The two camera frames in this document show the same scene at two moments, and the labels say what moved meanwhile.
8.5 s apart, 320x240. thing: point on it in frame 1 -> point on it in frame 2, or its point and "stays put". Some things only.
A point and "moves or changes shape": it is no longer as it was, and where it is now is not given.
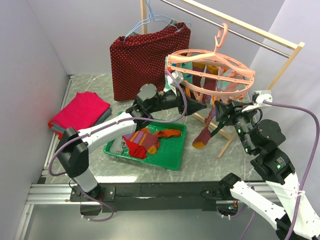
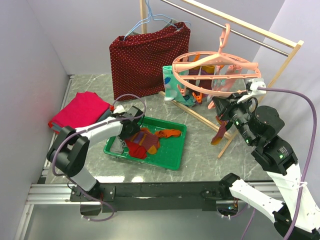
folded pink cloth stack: x=85 y=110 stays put
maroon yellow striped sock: x=203 y=138 -> x=221 y=131
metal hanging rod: x=178 y=7 stays put
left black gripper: x=193 y=106 -> x=136 y=129
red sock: x=135 y=150 stays put
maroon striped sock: x=145 y=139 stays put
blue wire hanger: x=160 y=17 stays put
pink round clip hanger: x=210 y=72 moves or changes shape
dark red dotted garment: x=141 y=59 stays put
